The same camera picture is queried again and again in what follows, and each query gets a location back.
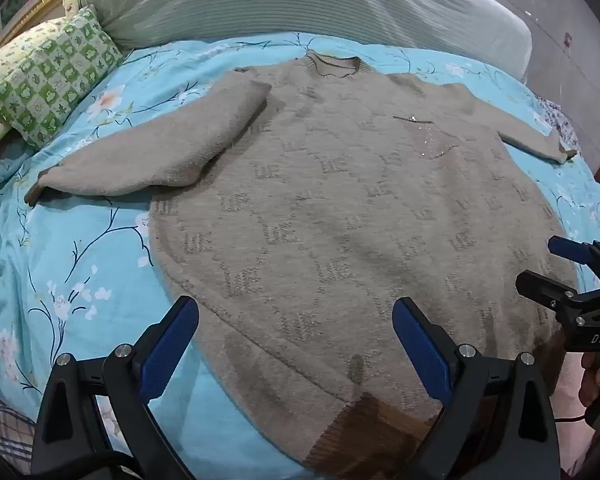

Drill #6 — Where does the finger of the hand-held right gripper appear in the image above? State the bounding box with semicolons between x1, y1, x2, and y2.
548;235;600;292
515;270;581;327

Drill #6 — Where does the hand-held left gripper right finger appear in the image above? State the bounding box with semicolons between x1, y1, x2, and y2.
392;296;562;480

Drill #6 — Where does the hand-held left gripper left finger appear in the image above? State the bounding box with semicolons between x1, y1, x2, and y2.
32;296;201;480

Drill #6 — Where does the beige knitted sweater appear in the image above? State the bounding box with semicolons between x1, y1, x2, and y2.
24;51;579;476

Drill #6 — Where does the person's right hand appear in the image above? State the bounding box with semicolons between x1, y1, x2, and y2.
578;352;600;409

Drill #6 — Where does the purple floral cloth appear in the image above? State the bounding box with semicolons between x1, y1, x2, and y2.
532;92;581;155

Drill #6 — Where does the blue floral bed sheet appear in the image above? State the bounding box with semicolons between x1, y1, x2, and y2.
0;31;600;480

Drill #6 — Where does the plaid cloth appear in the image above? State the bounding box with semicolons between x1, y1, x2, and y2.
0;391;37;463

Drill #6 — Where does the green checked pillow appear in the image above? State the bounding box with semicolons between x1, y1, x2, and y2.
0;4;126;150

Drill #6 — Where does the yellow floral pillow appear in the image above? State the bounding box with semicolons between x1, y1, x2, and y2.
0;0;88;166

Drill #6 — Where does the light green striped blanket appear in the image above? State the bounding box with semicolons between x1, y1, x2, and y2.
80;0;533;83

